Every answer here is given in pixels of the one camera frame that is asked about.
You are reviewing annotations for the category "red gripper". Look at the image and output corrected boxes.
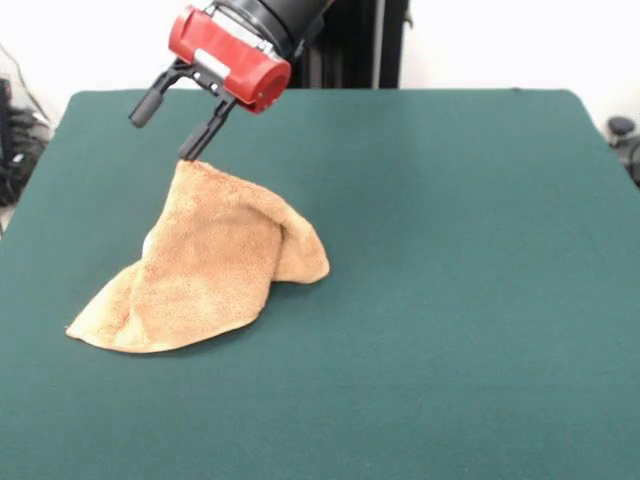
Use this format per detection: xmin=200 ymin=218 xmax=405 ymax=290
xmin=128 ymin=4 xmax=293 ymax=162

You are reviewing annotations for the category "orange terry towel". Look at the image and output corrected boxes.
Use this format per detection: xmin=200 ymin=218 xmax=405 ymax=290
xmin=64 ymin=159 xmax=331 ymax=355

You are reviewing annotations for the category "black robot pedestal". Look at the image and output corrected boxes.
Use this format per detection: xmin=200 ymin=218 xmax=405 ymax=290
xmin=289 ymin=0 xmax=411 ymax=90

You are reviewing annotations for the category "dark green table cloth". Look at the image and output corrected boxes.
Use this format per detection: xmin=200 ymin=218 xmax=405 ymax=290
xmin=0 ymin=88 xmax=640 ymax=480

